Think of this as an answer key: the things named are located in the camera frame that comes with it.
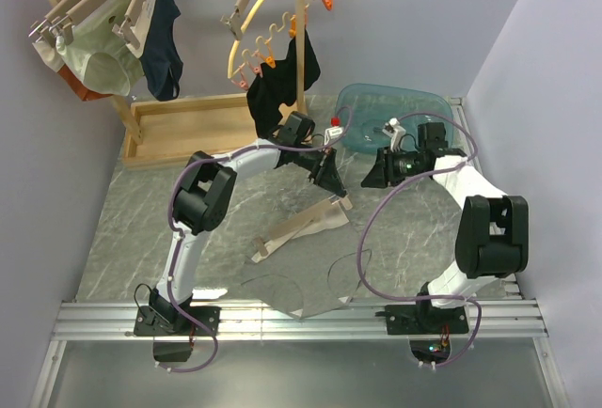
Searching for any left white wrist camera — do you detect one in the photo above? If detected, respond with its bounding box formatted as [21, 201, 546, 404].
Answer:
[324, 117, 344, 146]

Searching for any black underwear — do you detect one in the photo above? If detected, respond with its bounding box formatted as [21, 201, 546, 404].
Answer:
[246, 38, 297, 138]

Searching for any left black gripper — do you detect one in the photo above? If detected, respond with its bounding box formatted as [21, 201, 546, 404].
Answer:
[293, 142, 345, 198]

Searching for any aluminium mounting rail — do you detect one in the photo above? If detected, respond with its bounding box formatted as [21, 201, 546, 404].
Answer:
[31, 297, 569, 407]

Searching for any wooden drying rack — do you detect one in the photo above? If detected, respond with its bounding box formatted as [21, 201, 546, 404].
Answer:
[48, 0, 308, 169]

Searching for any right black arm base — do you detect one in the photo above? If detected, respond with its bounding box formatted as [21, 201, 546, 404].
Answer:
[374, 303, 471, 365]

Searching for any grey and cream underwear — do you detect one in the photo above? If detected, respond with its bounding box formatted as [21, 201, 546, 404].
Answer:
[241, 221, 360, 320]

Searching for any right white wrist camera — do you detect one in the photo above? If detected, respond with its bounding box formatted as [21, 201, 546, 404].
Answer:
[382, 118, 406, 151]

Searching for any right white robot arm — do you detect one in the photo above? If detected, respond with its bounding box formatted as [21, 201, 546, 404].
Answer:
[361, 118, 529, 334]

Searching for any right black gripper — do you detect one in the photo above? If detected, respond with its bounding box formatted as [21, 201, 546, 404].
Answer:
[359, 147, 425, 189]

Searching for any curved yellow clip hanger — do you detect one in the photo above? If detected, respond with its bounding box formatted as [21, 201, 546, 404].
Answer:
[227, 0, 341, 90]

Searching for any navy blue underwear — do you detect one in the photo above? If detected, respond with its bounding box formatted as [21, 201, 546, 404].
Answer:
[140, 0, 183, 102]

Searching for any blue plastic basin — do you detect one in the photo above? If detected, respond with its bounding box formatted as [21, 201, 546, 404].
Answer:
[335, 84, 452, 155]

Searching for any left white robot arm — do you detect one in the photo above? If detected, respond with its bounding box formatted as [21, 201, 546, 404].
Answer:
[137, 112, 349, 335]

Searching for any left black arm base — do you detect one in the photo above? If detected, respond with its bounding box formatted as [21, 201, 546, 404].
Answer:
[134, 305, 221, 364]

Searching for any orange underwear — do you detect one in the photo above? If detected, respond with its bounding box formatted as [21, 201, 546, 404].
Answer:
[57, 65, 111, 102]

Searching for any light green underwear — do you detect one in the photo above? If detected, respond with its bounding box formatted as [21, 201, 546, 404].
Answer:
[55, 0, 144, 97]

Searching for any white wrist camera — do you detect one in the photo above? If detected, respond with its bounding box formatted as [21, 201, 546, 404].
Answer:
[324, 117, 344, 146]
[382, 118, 406, 151]

